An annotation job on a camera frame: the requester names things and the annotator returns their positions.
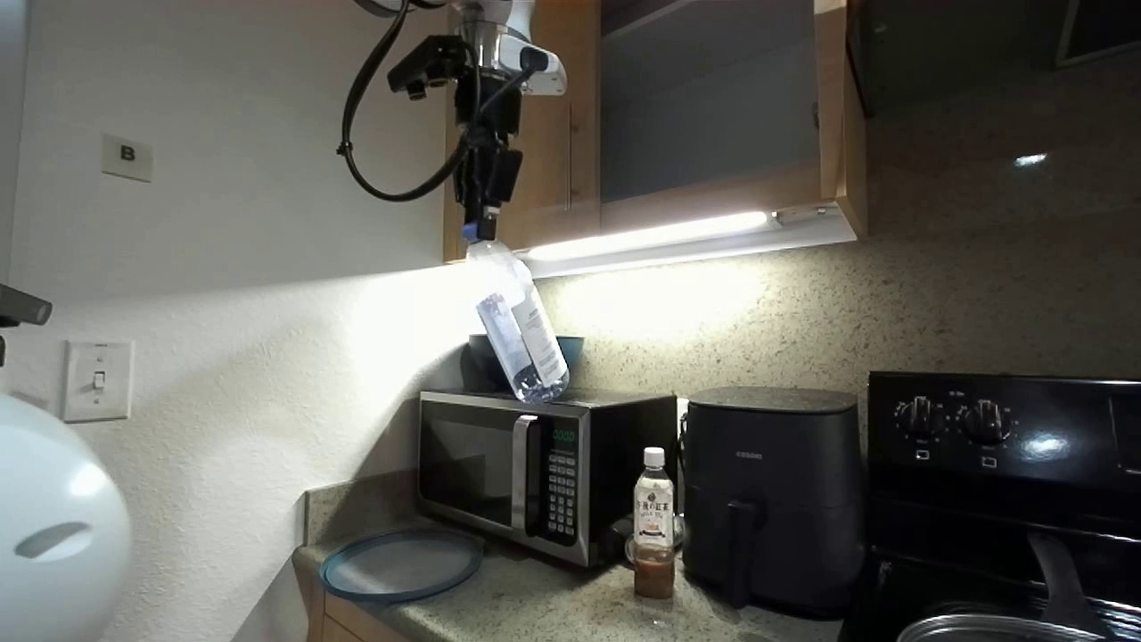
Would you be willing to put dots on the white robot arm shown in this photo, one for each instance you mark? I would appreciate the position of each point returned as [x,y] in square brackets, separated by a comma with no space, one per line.
[491,63]

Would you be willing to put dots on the white wall thermostat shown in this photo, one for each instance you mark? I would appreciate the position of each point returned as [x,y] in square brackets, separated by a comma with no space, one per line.
[125,159]

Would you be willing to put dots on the dark blue bowl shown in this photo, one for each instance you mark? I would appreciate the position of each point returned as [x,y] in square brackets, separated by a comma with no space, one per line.
[481,373]

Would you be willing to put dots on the stainless steel microwave oven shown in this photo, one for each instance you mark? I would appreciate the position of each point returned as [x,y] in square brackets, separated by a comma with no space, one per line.
[553,480]

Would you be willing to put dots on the white light switch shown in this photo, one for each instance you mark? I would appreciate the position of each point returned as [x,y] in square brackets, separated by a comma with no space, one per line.
[96,381]

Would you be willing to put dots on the wooden wall cabinet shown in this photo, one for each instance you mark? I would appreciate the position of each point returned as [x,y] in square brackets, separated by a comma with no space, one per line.
[692,108]

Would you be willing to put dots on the clear water bottle blue cap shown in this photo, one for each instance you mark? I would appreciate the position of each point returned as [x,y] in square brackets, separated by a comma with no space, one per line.
[513,321]

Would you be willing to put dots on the black kitchen stove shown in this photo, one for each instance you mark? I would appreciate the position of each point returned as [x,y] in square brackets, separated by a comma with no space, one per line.
[1001,493]

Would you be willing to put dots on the small bottle brown liquid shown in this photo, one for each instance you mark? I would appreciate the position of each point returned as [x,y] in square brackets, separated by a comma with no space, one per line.
[652,526]

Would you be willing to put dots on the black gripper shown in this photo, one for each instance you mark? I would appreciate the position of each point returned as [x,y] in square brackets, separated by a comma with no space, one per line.
[491,161]

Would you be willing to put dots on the black air fryer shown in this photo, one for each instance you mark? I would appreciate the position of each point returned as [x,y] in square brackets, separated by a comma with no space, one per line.
[774,498]

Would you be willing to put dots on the blue rimmed plate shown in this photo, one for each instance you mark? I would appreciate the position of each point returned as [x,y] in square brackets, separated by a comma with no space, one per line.
[400,563]

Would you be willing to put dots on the silver pot on stove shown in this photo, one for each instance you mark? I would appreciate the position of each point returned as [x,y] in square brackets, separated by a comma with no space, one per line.
[1009,624]

